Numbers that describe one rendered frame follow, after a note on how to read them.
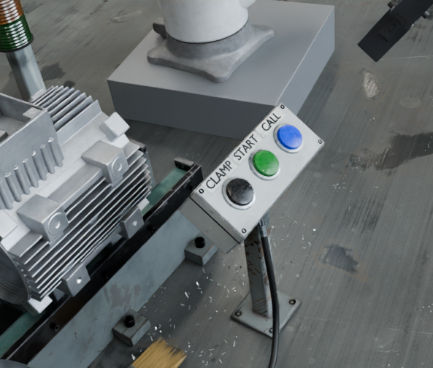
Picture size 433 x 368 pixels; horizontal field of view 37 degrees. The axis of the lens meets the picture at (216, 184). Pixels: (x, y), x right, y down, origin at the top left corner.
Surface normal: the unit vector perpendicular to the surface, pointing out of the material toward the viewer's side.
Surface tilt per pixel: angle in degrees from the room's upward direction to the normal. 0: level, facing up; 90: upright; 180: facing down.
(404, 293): 0
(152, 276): 90
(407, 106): 0
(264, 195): 36
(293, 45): 2
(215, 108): 90
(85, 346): 90
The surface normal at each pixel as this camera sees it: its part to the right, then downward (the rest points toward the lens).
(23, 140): 0.83, 0.29
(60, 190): -0.12, -0.74
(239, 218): 0.38, -0.42
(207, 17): 0.12, 0.69
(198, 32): -0.12, 0.77
